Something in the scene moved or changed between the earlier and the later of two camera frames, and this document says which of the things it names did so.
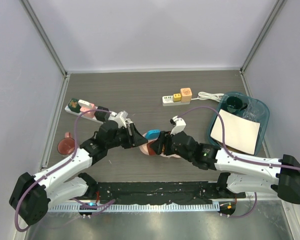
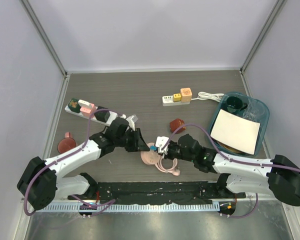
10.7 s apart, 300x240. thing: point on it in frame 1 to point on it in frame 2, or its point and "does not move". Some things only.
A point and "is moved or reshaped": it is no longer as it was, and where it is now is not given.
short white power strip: x=168 y=100 does not move
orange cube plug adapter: x=186 y=95 does not move
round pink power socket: x=144 y=149 is moved or reshaped
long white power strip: x=84 y=115 does not move
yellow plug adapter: x=177 y=97 does not move
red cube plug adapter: x=151 y=151 is moved or reshaped
